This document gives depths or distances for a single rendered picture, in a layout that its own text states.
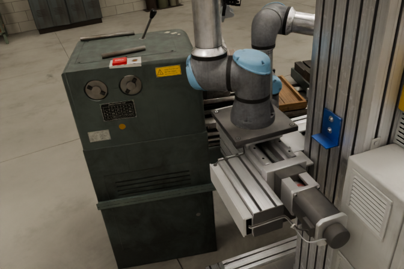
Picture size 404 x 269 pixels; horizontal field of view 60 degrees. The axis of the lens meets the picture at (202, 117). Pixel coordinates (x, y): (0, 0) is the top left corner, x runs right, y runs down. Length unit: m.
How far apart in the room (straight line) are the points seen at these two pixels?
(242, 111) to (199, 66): 0.20
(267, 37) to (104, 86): 0.72
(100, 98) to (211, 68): 0.67
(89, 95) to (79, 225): 1.27
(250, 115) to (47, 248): 1.83
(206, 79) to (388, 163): 0.56
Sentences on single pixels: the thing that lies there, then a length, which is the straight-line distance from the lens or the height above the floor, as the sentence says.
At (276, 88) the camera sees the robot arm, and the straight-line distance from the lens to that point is 1.62.
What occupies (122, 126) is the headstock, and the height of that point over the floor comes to 0.96.
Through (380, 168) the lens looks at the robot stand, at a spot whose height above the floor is 1.23.
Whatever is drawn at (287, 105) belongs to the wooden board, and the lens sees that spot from 1.86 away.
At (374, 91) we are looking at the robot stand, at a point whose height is 1.40.
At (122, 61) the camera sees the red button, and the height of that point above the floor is 1.27.
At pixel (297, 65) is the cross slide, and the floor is 0.97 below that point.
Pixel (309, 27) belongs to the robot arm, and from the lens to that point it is 1.51.
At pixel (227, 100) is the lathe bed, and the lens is 2.01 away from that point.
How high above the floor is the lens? 1.78
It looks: 30 degrees down
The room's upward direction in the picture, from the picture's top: 5 degrees counter-clockwise
